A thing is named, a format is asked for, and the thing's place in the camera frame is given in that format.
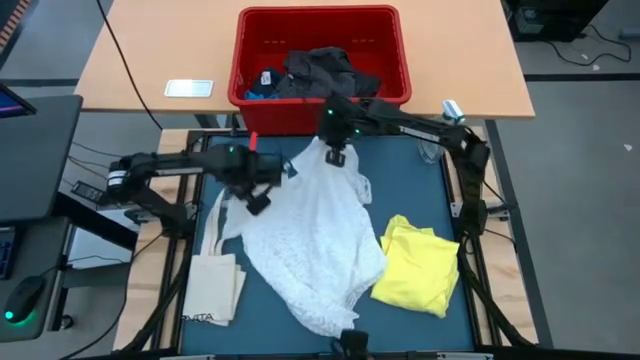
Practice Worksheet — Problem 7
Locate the red plastic laundry basket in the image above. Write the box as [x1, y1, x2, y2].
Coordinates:
[227, 4, 414, 136]

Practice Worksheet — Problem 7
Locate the black cable conduit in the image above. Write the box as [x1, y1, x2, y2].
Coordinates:
[457, 234, 534, 349]
[119, 234, 194, 354]

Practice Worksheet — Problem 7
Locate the dark grey side desk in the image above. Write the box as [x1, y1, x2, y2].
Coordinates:
[0, 94, 84, 344]

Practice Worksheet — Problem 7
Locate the black power adapter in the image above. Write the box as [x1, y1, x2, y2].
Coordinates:
[70, 180, 110, 205]

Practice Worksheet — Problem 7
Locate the clear spray bottle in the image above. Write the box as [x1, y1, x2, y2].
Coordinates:
[418, 98, 467, 165]

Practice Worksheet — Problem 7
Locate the computer screen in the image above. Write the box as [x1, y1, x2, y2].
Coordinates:
[0, 82, 37, 120]

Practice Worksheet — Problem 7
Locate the dark grey garment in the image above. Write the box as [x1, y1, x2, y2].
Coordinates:
[275, 47, 382, 100]

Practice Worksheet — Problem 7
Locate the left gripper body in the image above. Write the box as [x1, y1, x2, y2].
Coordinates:
[215, 152, 285, 199]

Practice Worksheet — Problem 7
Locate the long black hanging cable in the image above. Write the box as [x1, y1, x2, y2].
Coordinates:
[95, 0, 164, 131]

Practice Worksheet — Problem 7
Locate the navy garment with white label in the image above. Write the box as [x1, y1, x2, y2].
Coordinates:
[249, 67, 286, 99]

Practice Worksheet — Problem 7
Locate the light wooden desk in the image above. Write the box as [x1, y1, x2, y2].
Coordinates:
[73, 0, 536, 120]

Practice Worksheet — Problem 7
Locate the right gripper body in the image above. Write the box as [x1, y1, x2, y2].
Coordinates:
[317, 95, 362, 150]

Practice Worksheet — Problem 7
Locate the blue table mat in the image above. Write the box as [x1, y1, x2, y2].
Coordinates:
[179, 134, 475, 354]

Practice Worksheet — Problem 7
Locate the white lace garment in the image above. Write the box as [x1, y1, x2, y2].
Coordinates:
[219, 135, 389, 339]

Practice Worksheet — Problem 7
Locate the white rectangular card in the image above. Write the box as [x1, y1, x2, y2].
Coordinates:
[163, 78, 215, 99]

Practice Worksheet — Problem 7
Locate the black keyboard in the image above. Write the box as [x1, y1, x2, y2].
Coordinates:
[0, 227, 17, 280]

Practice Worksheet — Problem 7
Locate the black computer mouse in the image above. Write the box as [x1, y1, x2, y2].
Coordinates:
[3, 274, 48, 325]

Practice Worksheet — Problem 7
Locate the cream canvas tote bag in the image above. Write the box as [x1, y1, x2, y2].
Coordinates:
[181, 189, 249, 327]

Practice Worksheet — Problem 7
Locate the yellow shirt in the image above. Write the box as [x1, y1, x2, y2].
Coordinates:
[369, 214, 461, 320]

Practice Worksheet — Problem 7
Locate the black aluminium table frame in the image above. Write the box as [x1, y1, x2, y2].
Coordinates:
[149, 128, 506, 360]

